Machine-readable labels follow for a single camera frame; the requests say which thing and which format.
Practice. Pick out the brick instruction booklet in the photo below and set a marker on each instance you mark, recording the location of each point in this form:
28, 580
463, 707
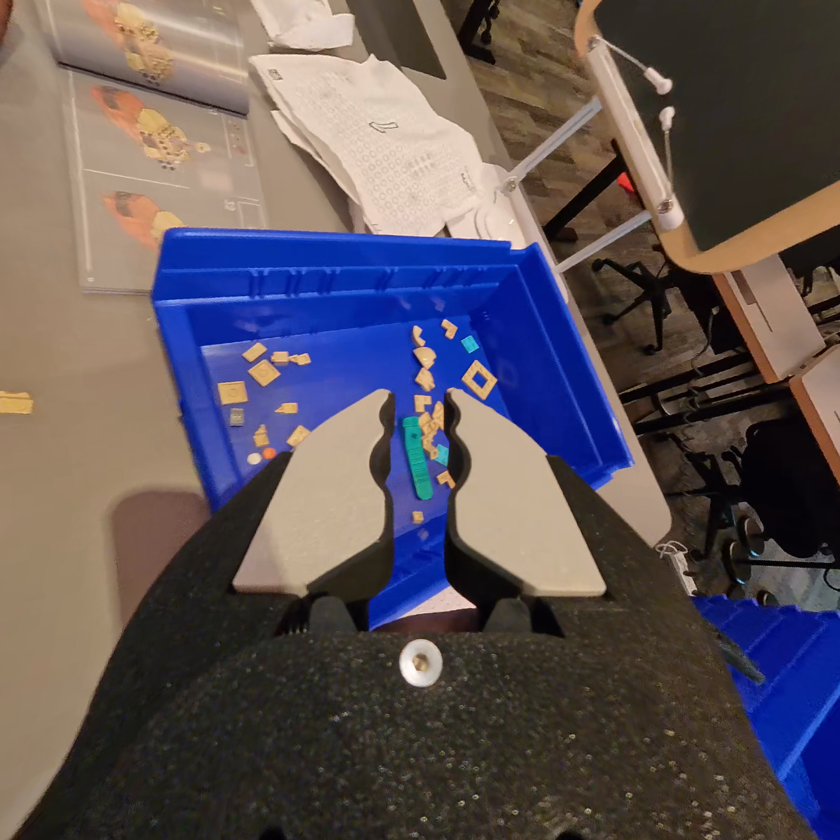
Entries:
197, 184

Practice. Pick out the printed white paper bag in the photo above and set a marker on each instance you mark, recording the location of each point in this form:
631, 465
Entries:
367, 138

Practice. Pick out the flat tan brick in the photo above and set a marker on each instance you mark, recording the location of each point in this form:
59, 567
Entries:
14, 403

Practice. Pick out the dark wood-edged table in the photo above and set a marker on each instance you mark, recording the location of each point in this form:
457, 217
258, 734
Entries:
741, 98

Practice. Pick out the white wood-edged cabinet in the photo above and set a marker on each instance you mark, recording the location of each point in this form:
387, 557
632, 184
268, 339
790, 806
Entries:
774, 315

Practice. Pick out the blue plastic bin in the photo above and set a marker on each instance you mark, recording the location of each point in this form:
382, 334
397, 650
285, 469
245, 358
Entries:
787, 689
328, 282

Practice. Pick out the small teal brick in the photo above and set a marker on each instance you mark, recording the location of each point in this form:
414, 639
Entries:
470, 344
442, 454

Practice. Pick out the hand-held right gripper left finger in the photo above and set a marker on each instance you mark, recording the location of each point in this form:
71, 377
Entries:
315, 518

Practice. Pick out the white power strip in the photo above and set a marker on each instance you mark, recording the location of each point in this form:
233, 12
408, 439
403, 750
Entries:
679, 564

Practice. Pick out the pile of tan brick pieces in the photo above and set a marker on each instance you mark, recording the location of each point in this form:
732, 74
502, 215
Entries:
264, 372

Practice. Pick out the teal brick separator tool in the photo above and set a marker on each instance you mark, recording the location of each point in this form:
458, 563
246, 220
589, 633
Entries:
417, 459

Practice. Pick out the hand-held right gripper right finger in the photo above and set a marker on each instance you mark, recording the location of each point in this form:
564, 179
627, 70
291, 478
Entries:
518, 518

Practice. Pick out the plain white paper bag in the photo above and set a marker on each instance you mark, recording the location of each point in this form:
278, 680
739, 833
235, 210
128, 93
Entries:
302, 23

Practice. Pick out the white table frame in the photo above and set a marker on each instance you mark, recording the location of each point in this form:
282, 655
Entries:
630, 131

